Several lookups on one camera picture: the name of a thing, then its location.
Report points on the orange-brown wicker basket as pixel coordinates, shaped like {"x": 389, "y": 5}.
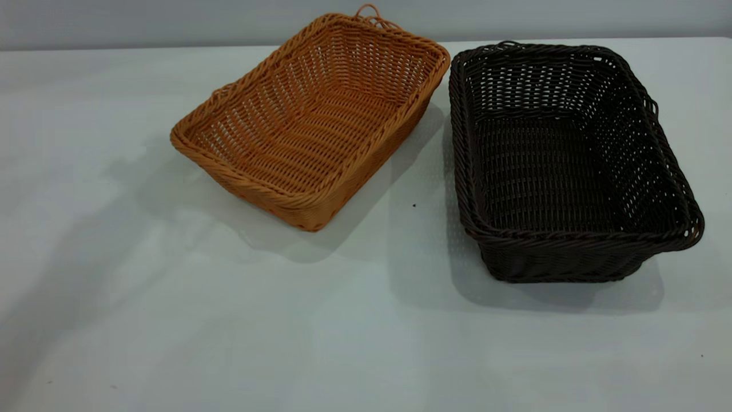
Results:
{"x": 309, "y": 131}

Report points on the dark brown wicker basket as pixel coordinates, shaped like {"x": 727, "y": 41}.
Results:
{"x": 549, "y": 171}

